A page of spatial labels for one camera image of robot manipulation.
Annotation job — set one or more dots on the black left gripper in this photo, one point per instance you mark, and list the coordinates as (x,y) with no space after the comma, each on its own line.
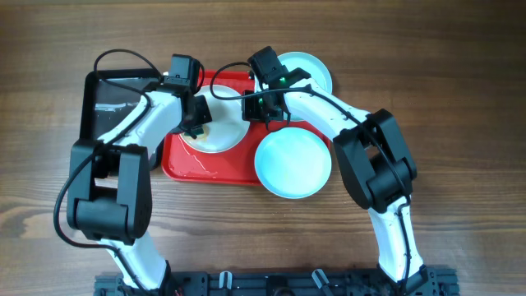
(203,107)

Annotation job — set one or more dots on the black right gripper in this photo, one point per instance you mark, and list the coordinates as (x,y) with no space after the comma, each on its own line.
(251,113)

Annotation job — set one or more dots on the white plate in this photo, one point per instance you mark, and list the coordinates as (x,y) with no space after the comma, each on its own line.
(226,129)

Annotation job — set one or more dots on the green and yellow sponge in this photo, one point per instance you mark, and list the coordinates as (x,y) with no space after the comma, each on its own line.
(198,132)

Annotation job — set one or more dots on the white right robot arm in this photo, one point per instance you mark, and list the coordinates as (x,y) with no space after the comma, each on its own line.
(375,163)

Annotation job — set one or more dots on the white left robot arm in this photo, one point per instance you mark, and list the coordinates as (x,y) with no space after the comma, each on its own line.
(106,202)

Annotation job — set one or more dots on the black tray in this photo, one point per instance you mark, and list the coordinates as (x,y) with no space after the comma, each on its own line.
(105,106)

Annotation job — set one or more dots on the red tray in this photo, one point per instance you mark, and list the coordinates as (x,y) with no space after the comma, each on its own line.
(235,166)

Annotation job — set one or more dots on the far light blue plate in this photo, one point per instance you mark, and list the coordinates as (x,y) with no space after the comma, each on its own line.
(311,64)

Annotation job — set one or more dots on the light blue plate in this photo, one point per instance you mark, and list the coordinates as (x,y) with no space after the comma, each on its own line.
(311,64)
(293,163)

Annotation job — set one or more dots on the near light blue plate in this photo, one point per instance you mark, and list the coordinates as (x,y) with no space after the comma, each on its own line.
(293,163)

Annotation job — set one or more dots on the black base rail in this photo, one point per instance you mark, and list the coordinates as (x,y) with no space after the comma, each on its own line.
(428,281)

